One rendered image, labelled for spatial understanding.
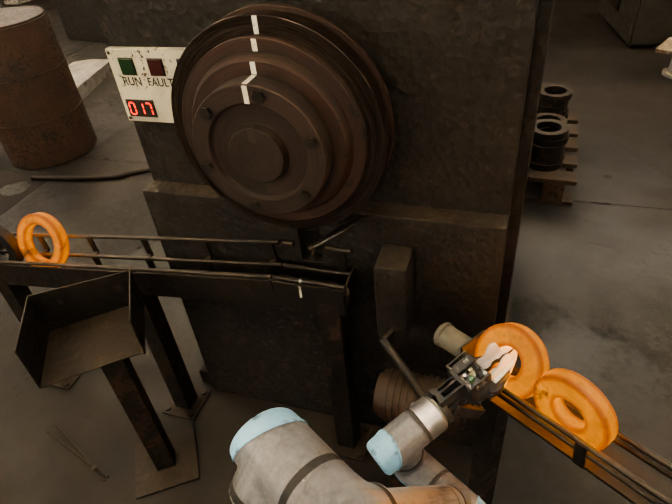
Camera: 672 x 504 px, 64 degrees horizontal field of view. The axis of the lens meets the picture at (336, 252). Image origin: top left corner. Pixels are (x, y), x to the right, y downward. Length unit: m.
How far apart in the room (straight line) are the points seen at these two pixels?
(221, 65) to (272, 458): 0.70
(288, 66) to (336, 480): 0.69
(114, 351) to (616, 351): 1.71
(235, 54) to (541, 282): 1.76
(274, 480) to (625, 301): 1.91
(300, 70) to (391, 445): 0.71
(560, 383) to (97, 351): 1.10
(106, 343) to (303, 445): 0.84
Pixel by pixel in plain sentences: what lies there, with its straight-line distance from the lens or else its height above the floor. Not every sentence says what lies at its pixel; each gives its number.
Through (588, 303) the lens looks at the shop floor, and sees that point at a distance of 2.42.
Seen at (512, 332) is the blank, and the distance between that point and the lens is 1.16.
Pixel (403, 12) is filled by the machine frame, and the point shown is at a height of 1.31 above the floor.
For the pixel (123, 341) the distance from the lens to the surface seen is 1.51.
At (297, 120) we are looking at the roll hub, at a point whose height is 1.19.
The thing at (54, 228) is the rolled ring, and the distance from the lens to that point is 1.85.
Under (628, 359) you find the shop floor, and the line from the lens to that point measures 2.25.
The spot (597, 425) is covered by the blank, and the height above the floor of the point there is 0.75.
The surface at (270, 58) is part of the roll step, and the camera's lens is 1.04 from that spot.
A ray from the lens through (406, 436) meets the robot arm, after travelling 1.07.
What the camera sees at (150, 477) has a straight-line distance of 1.97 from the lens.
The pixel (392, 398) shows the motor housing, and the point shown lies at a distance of 1.34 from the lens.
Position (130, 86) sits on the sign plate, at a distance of 1.45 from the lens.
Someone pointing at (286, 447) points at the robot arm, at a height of 0.92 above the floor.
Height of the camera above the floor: 1.60
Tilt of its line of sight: 38 degrees down
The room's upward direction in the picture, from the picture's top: 6 degrees counter-clockwise
